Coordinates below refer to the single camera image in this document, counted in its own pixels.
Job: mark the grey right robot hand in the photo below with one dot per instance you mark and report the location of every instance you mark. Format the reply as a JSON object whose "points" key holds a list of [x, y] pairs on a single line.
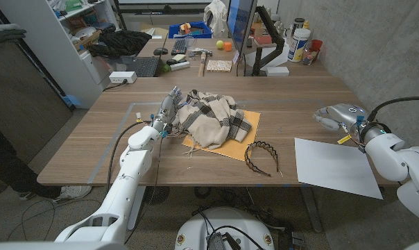
{"points": [[344, 116]]}

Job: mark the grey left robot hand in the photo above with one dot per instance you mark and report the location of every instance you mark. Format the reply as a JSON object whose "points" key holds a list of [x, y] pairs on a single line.
{"points": [[168, 109]]}

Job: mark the black gloved person hand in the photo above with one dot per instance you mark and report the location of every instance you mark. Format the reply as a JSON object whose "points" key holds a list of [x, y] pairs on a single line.
{"points": [[5, 34]]}

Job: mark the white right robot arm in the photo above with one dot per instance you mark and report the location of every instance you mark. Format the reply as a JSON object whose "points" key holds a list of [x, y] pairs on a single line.
{"points": [[390, 159]]}

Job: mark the beige plaid cloth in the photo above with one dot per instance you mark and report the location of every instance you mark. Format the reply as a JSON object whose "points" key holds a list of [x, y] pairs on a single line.
{"points": [[209, 121]]}

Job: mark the black wavy headband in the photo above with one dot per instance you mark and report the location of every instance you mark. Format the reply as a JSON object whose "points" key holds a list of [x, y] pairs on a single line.
{"points": [[263, 143]]}

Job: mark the green ball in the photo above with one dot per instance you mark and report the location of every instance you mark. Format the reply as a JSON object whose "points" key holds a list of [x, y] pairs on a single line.
{"points": [[166, 68]]}

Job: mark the white flat remote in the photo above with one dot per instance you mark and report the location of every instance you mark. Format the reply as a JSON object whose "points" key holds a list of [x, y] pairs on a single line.
{"points": [[180, 66]]}

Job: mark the black laptop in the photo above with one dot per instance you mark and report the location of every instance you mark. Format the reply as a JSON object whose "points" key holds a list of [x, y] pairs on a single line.
{"points": [[147, 66]]}

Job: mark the black computer mouse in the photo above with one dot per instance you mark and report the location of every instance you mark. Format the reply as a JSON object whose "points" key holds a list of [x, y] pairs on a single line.
{"points": [[171, 62], [160, 51]]}

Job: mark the white paper sheet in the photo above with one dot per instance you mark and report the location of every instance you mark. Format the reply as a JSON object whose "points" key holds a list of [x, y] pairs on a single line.
{"points": [[334, 166]]}

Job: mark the white shelf unit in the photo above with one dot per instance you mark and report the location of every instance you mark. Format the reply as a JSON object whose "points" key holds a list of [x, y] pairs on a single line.
{"points": [[57, 52]]}

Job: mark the small black keyboard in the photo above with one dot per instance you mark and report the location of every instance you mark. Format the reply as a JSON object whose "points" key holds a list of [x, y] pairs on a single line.
{"points": [[179, 46]]}

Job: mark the woven patterned mat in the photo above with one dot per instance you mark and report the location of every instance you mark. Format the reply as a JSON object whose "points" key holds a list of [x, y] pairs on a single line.
{"points": [[219, 65]]}

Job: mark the clear jar with colourful items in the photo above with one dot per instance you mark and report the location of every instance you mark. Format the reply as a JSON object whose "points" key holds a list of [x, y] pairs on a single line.
{"points": [[308, 55]]}

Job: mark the red plastic cup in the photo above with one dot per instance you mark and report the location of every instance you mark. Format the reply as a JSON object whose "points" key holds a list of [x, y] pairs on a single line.
{"points": [[317, 45]]}

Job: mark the orange paper envelope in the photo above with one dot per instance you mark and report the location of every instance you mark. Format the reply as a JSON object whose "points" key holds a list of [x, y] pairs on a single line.
{"points": [[237, 147]]}

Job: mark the black jacket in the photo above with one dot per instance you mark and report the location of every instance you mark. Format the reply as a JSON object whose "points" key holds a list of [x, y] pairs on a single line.
{"points": [[121, 43]]}

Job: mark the white box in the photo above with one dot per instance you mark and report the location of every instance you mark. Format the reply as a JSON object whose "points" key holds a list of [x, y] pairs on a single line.
{"points": [[277, 71]]}

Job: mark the blue plastic crate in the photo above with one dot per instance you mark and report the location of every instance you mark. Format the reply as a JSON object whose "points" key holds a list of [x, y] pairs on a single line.
{"points": [[202, 34]]}

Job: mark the yellow ball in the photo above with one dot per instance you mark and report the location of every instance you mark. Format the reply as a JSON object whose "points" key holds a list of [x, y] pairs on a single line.
{"points": [[219, 44]]}

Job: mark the white wipes canister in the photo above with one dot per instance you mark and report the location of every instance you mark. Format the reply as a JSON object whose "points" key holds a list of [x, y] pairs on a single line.
{"points": [[298, 45]]}

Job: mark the orange cube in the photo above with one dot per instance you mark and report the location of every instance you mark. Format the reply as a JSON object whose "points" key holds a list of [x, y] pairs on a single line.
{"points": [[227, 46]]}

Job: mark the dark lidded bottle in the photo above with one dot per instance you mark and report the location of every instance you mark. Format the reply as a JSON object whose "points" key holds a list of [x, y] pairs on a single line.
{"points": [[298, 24]]}

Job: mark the white plastic bag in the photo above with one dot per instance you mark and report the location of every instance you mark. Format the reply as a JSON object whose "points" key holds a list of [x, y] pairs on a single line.
{"points": [[216, 15]]}

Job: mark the red book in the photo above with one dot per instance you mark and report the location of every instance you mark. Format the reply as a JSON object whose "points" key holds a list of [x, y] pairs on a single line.
{"points": [[263, 40]]}

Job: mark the computer monitor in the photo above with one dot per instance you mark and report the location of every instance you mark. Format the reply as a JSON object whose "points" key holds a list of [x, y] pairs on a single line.
{"points": [[240, 21]]}

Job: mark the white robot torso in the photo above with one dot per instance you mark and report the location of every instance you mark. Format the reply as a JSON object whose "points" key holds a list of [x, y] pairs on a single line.
{"points": [[195, 229]]}

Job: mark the person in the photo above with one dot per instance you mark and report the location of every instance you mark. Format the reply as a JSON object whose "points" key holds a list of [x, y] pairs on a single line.
{"points": [[8, 163]]}

